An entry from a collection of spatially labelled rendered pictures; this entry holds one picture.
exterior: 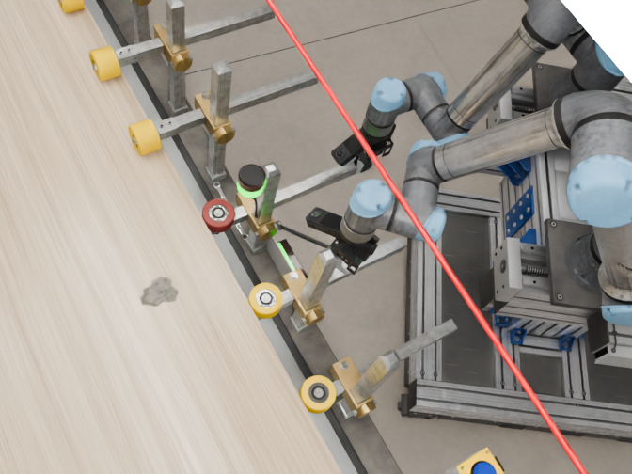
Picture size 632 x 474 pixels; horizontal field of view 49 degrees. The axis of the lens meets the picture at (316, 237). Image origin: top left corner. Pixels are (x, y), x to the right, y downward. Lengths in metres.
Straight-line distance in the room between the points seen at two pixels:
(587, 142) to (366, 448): 0.95
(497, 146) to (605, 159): 0.25
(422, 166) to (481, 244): 1.26
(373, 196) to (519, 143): 0.29
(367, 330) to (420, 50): 1.44
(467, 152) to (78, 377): 0.93
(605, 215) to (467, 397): 1.32
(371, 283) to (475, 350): 0.49
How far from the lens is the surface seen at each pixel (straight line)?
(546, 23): 1.49
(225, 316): 1.60
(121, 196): 1.74
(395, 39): 3.42
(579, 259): 1.69
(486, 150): 1.35
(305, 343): 1.81
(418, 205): 1.38
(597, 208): 1.19
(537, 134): 1.31
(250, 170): 1.53
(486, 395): 2.44
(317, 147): 2.94
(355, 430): 1.78
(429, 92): 1.69
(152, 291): 1.61
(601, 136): 1.19
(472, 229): 2.68
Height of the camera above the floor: 2.41
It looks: 62 degrees down
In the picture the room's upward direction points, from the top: 20 degrees clockwise
